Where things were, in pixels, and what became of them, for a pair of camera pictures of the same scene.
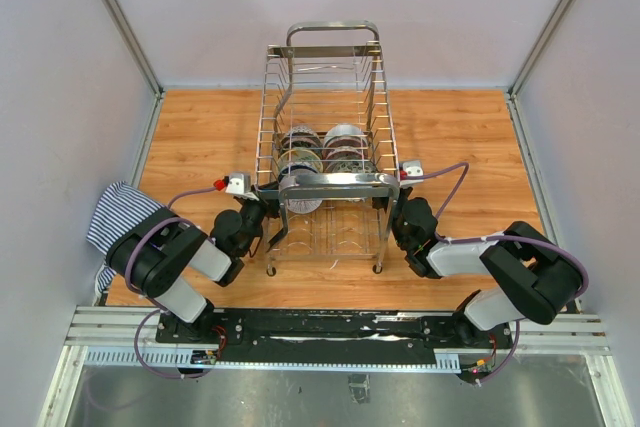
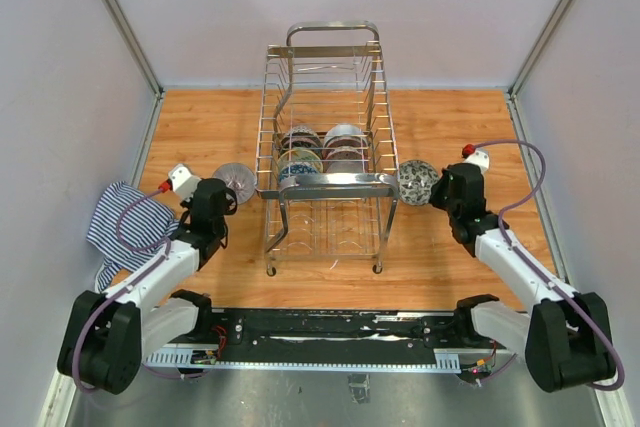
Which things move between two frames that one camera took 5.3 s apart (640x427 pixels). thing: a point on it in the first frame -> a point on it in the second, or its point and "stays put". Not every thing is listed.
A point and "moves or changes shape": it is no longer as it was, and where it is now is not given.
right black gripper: x=377 y=201 -> x=435 y=198
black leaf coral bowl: x=301 y=143 stays put
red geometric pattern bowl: x=346 y=142 stays put
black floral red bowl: x=353 y=166 moves or changes shape
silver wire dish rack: x=327 y=150 stays put
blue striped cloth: x=120 y=207 stays put
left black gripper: x=271 y=206 -> x=188 y=205
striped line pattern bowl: x=303 y=205 moves or changes shape
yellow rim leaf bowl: x=300 y=156 stays put
